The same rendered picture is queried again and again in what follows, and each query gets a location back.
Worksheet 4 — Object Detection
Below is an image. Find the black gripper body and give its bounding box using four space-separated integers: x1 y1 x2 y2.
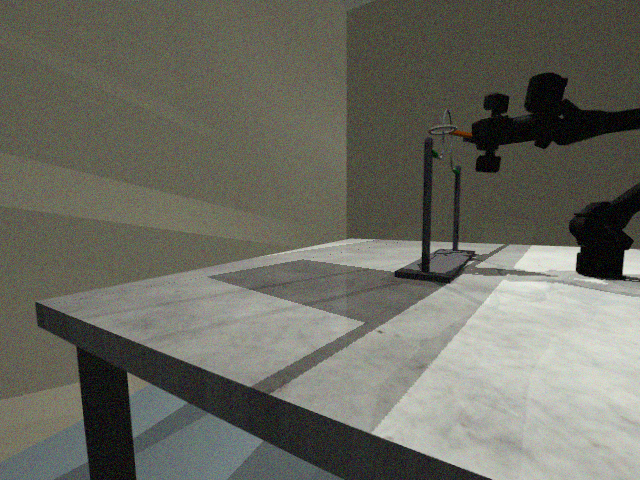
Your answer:
475 92 520 172

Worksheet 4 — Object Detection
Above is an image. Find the orange handle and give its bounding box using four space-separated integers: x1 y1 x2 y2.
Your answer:
429 126 472 139

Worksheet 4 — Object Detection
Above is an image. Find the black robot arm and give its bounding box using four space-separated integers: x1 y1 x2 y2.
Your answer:
472 73 640 279

